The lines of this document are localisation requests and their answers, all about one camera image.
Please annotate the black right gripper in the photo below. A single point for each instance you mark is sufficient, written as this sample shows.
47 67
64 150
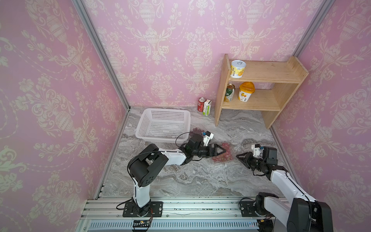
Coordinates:
247 159

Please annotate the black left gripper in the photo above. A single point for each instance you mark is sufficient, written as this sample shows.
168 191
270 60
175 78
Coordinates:
214 150

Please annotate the light red grape bunch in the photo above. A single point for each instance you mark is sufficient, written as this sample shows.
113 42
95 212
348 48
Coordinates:
224 153

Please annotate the dark red grape bunch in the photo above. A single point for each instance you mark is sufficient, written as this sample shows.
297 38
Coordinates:
197 131

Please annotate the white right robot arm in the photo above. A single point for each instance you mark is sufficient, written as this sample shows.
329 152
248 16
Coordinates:
302 212

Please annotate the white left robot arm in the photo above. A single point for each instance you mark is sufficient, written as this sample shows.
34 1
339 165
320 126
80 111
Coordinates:
145 167

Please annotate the green white carton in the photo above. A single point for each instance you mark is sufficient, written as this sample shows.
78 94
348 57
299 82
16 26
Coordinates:
207 107

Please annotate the red soda can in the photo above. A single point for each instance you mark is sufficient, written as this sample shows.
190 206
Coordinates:
200 105

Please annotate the green drink can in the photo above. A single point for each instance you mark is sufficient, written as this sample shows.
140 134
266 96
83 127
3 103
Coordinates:
230 90

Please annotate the wooden shelf unit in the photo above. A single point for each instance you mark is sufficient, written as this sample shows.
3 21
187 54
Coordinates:
287 77

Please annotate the white perforated plastic basket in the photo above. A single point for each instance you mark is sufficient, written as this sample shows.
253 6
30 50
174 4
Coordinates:
164 125

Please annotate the yellow lidded cup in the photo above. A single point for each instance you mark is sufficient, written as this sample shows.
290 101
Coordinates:
246 89

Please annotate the yellow can white lid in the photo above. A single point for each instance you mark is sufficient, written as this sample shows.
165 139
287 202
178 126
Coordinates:
237 69

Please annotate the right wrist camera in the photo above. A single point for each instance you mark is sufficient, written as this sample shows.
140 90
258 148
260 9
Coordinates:
269 154

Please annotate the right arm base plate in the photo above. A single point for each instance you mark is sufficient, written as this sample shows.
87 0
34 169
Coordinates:
247 208

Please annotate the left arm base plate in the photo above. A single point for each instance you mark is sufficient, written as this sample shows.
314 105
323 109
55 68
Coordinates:
151 209

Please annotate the aluminium rail frame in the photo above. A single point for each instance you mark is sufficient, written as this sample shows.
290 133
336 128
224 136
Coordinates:
178 214

